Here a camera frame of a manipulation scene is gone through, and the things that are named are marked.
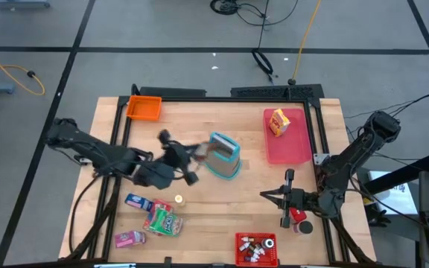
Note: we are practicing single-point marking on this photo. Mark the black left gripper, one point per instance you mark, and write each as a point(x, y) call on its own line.
point(177, 156)

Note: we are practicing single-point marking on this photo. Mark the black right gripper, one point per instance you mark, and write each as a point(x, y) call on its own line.
point(300, 199)

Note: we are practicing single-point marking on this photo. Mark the red lidded container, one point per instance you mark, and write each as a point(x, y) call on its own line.
point(298, 216)

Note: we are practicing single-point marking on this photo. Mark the black lidded jar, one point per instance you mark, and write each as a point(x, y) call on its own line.
point(305, 227)

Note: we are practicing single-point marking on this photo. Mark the small white-capped bottle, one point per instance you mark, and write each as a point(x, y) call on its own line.
point(254, 257)
point(248, 238)
point(245, 246)
point(249, 259)
point(261, 252)

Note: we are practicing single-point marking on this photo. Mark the small dark green bottle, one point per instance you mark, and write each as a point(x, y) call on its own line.
point(252, 248)

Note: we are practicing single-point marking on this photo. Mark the blue Frosted Flakes box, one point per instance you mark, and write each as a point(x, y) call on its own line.
point(139, 202)

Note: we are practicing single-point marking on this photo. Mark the yellow Corn Pops box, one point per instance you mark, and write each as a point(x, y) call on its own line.
point(279, 122)

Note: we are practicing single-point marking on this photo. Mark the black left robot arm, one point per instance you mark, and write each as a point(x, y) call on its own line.
point(88, 149)

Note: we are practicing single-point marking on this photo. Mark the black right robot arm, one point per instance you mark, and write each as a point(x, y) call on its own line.
point(359, 149)

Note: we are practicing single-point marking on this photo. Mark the pink translucent tray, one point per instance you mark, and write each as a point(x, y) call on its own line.
point(292, 149)

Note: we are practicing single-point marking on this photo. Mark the black flat plate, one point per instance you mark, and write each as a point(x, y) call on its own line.
point(184, 92)

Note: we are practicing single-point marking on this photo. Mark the orange plastic bin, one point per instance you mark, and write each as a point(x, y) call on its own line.
point(144, 108)

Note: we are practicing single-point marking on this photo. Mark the red perforated basket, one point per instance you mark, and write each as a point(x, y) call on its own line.
point(240, 257)

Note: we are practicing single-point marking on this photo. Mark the green Apple Jacks box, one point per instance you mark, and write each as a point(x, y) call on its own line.
point(164, 222)

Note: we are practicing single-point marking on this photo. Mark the black perforated plate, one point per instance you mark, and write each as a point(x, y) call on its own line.
point(266, 91)

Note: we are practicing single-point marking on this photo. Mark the pink cereal box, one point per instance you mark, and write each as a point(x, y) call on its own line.
point(129, 239)

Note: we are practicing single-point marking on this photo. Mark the white printed box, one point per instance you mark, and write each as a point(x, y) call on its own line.
point(397, 197)

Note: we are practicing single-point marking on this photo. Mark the black desk bar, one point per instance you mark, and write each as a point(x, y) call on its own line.
point(404, 173)

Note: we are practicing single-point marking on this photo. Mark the grey cart base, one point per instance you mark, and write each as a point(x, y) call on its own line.
point(13, 4)

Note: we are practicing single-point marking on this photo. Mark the black table frame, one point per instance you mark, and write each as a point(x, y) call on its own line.
point(237, 99)

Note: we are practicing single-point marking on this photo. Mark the black table camera mount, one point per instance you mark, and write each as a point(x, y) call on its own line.
point(168, 261)

